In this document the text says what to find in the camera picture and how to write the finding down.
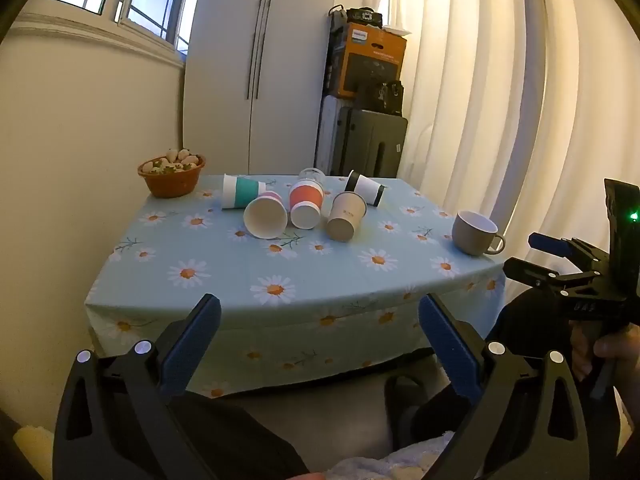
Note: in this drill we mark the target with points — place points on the person's right leg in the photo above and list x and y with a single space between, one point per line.
530 320

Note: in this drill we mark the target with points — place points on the black and white cup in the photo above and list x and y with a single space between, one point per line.
367 189

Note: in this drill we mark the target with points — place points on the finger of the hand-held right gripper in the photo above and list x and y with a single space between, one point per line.
550 243
535 275

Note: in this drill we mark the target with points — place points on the white wardrobe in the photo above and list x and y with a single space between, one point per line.
295 85

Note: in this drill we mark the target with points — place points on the beige paper cup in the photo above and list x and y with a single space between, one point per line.
346 212

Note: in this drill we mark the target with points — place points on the black suitcase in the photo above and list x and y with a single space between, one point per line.
372 142

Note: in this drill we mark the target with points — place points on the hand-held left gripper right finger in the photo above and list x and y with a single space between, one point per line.
447 340

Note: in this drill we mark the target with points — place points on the orange and black cardboard box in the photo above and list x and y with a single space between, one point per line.
372 62

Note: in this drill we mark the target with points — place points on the cream cushion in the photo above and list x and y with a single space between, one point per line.
32 452

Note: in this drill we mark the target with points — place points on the person's right hand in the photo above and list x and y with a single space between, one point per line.
625 347

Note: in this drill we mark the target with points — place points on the small black bag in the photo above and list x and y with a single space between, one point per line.
364 16

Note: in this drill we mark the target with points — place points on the grey suitcase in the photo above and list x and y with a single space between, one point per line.
327 135

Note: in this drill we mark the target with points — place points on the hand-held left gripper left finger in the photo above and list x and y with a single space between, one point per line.
192 340

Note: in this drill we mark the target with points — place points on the blue daisy print tablecloth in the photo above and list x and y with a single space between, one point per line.
225 260

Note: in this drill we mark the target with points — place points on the pink striped paper cup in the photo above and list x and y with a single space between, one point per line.
265 217

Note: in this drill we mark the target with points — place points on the grey ceramic mug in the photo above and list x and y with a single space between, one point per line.
472 237

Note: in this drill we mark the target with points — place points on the pile of pale toy fruits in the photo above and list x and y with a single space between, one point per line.
175 161

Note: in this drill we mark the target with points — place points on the clear plastic cup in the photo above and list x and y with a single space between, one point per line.
312 175

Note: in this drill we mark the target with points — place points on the teal and white cup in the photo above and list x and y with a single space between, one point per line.
245 191

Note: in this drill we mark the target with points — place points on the cream curtain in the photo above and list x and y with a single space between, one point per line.
500 85

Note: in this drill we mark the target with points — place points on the coral and white cup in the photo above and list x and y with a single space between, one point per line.
306 197

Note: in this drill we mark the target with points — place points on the person's leg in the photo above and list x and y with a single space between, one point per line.
530 320
240 440

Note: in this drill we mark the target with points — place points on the person's left leg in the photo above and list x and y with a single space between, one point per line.
240 440

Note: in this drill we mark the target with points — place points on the white fuzzy cloth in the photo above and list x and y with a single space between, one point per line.
390 462

